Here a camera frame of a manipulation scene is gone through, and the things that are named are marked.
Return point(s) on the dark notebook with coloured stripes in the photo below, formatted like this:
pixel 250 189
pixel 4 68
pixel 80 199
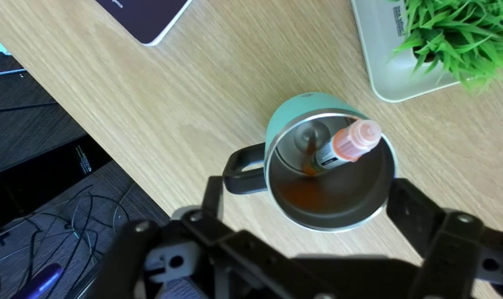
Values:
pixel 145 17

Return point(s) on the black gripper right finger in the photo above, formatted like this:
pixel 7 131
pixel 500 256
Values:
pixel 450 242

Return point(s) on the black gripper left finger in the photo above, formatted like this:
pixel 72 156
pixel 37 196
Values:
pixel 178 242

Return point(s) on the small green potted plant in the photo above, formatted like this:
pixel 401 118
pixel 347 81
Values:
pixel 444 43

